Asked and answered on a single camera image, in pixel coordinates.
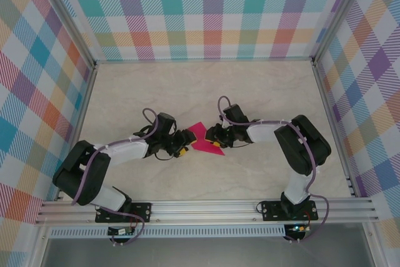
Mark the pink paper sheet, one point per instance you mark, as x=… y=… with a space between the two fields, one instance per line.
x=203 y=145

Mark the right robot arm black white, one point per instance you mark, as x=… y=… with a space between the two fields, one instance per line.
x=300 y=148

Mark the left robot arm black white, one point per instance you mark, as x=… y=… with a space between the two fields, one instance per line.
x=81 y=176

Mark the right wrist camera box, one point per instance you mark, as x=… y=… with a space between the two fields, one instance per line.
x=236 y=112

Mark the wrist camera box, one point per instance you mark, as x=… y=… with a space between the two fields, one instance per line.
x=236 y=112
x=167 y=121

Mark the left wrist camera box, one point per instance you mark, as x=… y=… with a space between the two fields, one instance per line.
x=167 y=121

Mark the aluminium mounting rail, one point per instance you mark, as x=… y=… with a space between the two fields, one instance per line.
x=203 y=212

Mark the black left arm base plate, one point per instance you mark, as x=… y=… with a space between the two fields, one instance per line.
x=143 y=212

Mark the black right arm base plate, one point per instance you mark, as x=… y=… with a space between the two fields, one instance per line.
x=270 y=212

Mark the aluminium table edge rail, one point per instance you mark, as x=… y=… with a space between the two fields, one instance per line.
x=334 y=123
x=79 y=123

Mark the aluminium frame post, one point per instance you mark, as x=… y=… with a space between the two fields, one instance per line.
x=340 y=17
x=67 y=20

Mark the aluminium frame leg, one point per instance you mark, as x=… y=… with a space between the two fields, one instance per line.
x=39 y=245
x=375 y=245

